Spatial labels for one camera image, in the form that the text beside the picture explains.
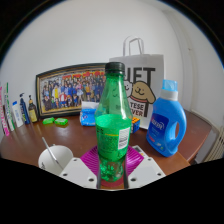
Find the small green packet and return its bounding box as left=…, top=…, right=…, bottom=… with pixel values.
left=42, top=116, right=56, bottom=126
left=54, top=117, right=69, bottom=127

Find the framed group photo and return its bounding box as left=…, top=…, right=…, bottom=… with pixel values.
left=35, top=62, right=108, bottom=118

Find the white camouflage-print cup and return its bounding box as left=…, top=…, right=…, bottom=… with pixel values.
left=38, top=143, right=74, bottom=176

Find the white spoon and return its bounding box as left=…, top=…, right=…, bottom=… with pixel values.
left=41, top=136, right=64, bottom=171

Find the green plastic drink bottle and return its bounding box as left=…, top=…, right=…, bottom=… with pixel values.
left=94, top=61, right=133, bottom=183

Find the brown pump bottle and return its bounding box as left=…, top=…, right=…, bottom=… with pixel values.
left=27, top=94, right=40, bottom=124

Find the white paper gift bag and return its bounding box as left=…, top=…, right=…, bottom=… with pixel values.
left=109, top=35, right=165, bottom=130

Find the brown wooden side cabinet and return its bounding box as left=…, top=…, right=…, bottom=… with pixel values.
left=178, top=109, right=213, bottom=163

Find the blue detergent bottle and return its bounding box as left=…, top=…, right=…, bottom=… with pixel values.
left=145, top=79, right=188, bottom=158

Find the dark blue pump bottle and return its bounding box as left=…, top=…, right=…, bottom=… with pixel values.
left=19, top=92, right=31, bottom=126

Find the flat round red coaster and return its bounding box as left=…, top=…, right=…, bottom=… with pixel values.
left=99, top=179, right=129, bottom=191

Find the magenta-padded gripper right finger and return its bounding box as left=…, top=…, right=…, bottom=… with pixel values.
left=125, top=145, right=167, bottom=189

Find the blue tissue pack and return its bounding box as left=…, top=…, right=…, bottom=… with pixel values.
left=79, top=101, right=100, bottom=127

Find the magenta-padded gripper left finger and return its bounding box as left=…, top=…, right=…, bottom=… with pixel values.
left=59, top=145, right=101, bottom=190

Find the white radiator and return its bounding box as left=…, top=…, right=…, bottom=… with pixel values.
left=203, top=124, right=224, bottom=164

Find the green and white cardboard tube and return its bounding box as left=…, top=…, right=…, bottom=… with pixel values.
left=3, top=82, right=16, bottom=132

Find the pink cardboard tube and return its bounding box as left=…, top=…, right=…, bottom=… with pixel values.
left=0, top=86, right=10, bottom=137

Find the white blue-capped lotion bottle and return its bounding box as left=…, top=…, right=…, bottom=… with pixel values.
left=11, top=100, right=25, bottom=128

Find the colourful puzzle cube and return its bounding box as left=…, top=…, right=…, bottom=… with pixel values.
left=130, top=116, right=141, bottom=134

